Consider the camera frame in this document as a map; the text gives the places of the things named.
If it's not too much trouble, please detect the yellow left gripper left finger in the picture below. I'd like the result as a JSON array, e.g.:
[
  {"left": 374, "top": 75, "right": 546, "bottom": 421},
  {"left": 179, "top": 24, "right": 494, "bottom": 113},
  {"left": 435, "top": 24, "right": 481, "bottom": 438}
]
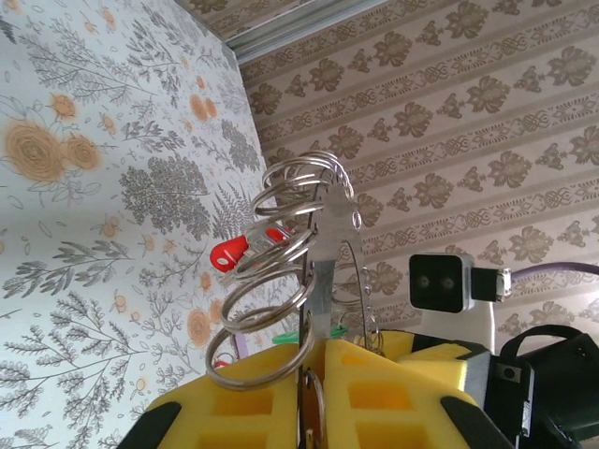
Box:
[{"left": 116, "top": 343, "right": 303, "bottom": 449}]

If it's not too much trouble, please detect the green key tag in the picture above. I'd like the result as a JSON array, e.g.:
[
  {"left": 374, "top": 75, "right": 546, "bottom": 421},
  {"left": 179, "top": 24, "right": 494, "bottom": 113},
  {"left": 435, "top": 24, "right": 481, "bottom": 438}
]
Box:
[{"left": 272, "top": 325, "right": 348, "bottom": 346}]

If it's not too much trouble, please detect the aluminium corner post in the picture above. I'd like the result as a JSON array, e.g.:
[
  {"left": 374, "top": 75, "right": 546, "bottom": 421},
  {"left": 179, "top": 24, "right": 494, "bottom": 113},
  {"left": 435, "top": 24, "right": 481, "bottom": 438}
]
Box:
[{"left": 226, "top": 0, "right": 392, "bottom": 65}]

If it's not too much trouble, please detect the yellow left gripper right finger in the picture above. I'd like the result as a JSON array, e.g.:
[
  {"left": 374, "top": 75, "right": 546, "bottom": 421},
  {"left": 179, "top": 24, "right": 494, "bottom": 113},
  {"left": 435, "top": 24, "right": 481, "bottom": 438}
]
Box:
[{"left": 323, "top": 339, "right": 514, "bottom": 449}]

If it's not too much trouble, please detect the red key tag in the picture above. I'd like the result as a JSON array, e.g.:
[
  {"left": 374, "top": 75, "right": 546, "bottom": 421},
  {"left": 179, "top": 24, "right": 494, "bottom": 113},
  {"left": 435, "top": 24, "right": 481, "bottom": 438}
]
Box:
[{"left": 209, "top": 227, "right": 287, "bottom": 274}]

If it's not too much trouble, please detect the chain of silver keyrings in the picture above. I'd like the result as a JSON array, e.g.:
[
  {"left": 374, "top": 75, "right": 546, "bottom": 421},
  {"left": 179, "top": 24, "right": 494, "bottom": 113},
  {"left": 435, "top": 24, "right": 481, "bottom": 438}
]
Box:
[{"left": 204, "top": 150, "right": 375, "bottom": 449}]

